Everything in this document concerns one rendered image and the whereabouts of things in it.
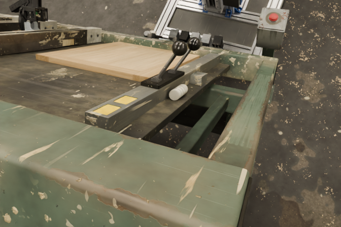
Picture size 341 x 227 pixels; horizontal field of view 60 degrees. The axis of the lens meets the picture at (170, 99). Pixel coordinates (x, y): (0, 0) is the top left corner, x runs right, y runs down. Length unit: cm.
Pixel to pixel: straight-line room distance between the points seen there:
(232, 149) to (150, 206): 24
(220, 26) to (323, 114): 95
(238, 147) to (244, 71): 96
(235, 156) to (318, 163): 180
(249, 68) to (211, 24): 100
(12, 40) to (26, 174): 96
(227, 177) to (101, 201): 11
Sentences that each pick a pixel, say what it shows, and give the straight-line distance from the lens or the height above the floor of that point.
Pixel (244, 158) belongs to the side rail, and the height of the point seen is 171.
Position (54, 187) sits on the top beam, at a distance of 27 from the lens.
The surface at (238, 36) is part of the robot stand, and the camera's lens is 226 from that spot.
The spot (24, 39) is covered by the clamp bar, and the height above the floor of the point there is 132.
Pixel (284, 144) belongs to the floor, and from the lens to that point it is 220.
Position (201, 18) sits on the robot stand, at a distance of 238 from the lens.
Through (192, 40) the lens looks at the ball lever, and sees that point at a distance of 82.
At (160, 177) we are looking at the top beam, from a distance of 26.
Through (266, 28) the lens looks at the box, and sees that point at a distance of 144.
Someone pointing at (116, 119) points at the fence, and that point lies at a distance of 56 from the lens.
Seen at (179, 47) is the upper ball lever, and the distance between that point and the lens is 70.
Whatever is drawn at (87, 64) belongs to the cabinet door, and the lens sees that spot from 101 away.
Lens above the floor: 214
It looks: 66 degrees down
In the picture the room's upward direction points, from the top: 33 degrees counter-clockwise
